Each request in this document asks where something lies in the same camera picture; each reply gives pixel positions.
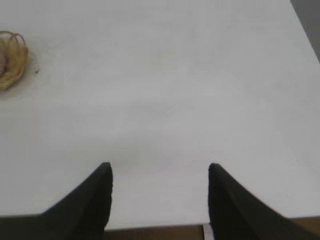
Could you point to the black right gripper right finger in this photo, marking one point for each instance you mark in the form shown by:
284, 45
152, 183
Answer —
237, 215

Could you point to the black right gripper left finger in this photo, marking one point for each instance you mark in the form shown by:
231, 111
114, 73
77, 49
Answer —
70, 215

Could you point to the yellow woven plastic basket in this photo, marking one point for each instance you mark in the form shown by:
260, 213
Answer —
17, 65

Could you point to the pink soft peach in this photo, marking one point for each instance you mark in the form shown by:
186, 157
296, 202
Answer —
2, 63

